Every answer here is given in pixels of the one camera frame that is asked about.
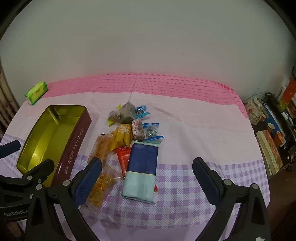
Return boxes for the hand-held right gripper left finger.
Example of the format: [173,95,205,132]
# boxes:
[25,157,102,241]

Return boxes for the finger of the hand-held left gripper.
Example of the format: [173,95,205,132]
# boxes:
[0,159,55,189]
[0,140,21,159]

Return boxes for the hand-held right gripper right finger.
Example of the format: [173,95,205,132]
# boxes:
[192,157,271,241]

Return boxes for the clear packet of orange snacks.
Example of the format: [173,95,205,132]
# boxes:
[80,171,122,210]
[87,135,116,167]

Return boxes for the maroon gold tin box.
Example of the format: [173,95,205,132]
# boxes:
[16,105,92,188]

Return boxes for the red snack packet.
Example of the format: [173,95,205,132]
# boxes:
[116,147,133,179]

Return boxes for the yellow snack packet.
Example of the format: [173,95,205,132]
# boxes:
[105,123,133,151]

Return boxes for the dark blue pale blue packet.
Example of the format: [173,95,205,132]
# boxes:
[122,140,160,204]

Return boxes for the yellow-edged clear snack packet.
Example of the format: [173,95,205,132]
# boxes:
[107,103,126,127]

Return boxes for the pink white snack packet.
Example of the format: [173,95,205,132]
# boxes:
[131,119,145,141]

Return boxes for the blue-ended clear candy packet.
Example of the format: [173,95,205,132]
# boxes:
[142,122,164,142]
[135,105,151,117]

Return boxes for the pink purple checked tablecloth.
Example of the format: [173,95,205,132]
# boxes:
[0,72,271,241]

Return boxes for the green tissue pack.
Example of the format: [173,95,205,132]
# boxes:
[24,81,49,106]

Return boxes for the floral ceramic jar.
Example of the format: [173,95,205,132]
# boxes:
[245,97,266,126]

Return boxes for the red cardboard box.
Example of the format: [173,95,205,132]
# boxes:
[282,79,296,102]

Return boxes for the beige wall pipes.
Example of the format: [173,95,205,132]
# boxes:
[0,62,20,137]

